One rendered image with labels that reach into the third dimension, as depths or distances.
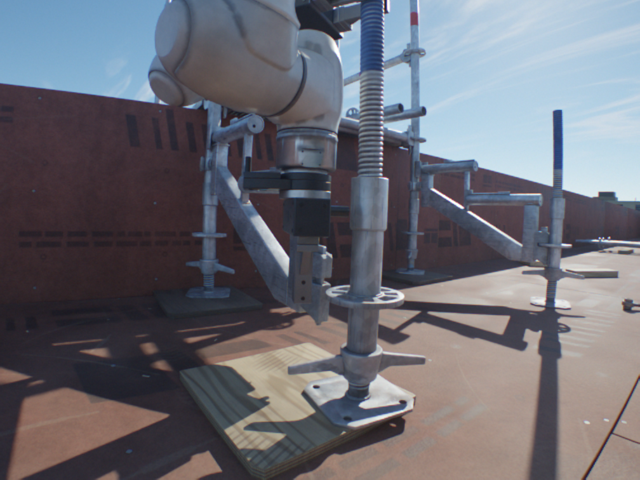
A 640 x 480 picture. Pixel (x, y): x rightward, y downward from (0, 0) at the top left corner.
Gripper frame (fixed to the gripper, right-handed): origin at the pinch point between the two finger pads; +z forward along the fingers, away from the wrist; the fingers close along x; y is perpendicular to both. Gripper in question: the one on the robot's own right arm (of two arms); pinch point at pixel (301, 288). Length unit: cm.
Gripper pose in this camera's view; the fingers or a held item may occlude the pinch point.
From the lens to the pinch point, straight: 51.7
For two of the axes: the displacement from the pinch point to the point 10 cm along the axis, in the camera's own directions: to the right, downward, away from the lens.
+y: 9.8, 0.3, 1.9
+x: -1.9, -0.4, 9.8
